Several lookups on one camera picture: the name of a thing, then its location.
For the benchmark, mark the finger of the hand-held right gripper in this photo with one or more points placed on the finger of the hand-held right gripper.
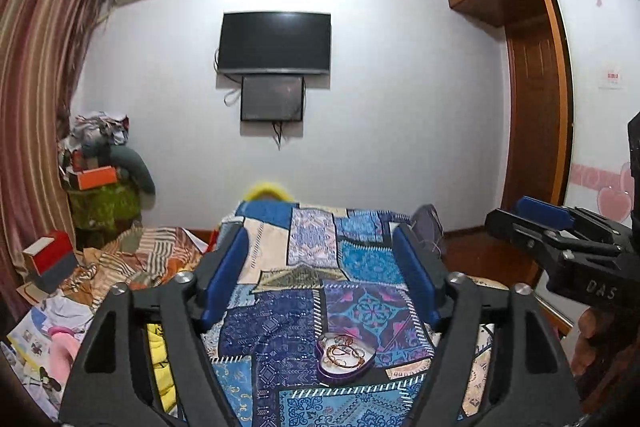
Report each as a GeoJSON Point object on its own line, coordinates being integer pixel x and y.
{"type": "Point", "coordinates": [545, 209]}
{"type": "Point", "coordinates": [520, 229]}

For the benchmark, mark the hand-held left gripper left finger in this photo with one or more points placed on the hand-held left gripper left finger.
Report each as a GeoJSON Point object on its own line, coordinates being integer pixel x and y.
{"type": "Point", "coordinates": [227, 267]}

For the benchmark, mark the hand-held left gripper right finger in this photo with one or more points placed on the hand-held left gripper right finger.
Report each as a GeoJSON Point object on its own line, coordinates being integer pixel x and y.
{"type": "Point", "coordinates": [415, 267]}

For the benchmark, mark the gold bangles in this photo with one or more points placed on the gold bangles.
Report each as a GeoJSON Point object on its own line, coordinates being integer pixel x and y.
{"type": "Point", "coordinates": [350, 359]}

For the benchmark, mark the purple heart-shaped jewelry box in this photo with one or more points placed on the purple heart-shaped jewelry box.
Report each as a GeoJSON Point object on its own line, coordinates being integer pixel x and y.
{"type": "Point", "coordinates": [345, 372]}

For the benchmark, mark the person's right hand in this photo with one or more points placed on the person's right hand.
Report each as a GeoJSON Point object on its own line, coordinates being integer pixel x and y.
{"type": "Point", "coordinates": [595, 342]}

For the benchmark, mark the grey backpack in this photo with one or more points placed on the grey backpack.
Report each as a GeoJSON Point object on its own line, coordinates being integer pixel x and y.
{"type": "Point", "coordinates": [429, 229]}

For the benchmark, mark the striped orange blanket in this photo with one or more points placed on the striped orange blanket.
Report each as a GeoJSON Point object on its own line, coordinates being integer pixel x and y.
{"type": "Point", "coordinates": [150, 252]}

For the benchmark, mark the yellow cushion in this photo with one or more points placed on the yellow cushion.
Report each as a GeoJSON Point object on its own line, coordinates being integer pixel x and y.
{"type": "Point", "coordinates": [267, 192]}

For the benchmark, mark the patchwork printed bedspread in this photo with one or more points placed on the patchwork printed bedspread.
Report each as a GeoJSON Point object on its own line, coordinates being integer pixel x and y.
{"type": "Point", "coordinates": [295, 332]}

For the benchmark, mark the wooden wardrobe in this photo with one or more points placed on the wooden wardrobe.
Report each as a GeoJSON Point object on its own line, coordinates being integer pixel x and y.
{"type": "Point", "coordinates": [530, 107]}

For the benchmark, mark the yellow cloth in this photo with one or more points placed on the yellow cloth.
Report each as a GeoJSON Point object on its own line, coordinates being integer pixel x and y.
{"type": "Point", "coordinates": [159, 367]}

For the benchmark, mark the green patterned cloth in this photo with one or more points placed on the green patterned cloth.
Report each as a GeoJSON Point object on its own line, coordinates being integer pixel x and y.
{"type": "Point", "coordinates": [105, 209]}

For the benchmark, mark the small red white label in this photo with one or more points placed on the small red white label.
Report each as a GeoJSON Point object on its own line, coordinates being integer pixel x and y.
{"type": "Point", "coordinates": [611, 77]}

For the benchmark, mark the orange box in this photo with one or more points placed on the orange box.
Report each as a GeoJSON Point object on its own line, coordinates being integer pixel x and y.
{"type": "Point", "coordinates": [97, 178]}

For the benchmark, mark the red and grey box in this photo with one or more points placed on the red and grey box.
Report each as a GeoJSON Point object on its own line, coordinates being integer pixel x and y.
{"type": "Point", "coordinates": [50, 259]}

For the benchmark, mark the white sliding door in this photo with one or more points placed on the white sliding door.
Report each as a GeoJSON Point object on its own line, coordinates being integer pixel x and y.
{"type": "Point", "coordinates": [595, 32]}

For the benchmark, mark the pile of clothes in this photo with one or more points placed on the pile of clothes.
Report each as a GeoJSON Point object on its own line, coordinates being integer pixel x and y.
{"type": "Point", "coordinates": [97, 129]}

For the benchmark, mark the scattered papers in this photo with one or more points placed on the scattered papers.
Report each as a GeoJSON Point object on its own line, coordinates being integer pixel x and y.
{"type": "Point", "coordinates": [35, 347]}

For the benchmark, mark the striped curtain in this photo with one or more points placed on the striped curtain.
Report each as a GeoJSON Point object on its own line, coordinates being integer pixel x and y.
{"type": "Point", "coordinates": [35, 107]}

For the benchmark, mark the small black wall monitor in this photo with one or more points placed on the small black wall monitor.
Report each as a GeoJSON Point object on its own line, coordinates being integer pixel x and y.
{"type": "Point", "coordinates": [273, 99]}

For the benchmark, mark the black wall television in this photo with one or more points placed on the black wall television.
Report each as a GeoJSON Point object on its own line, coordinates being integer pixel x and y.
{"type": "Point", "coordinates": [275, 41]}

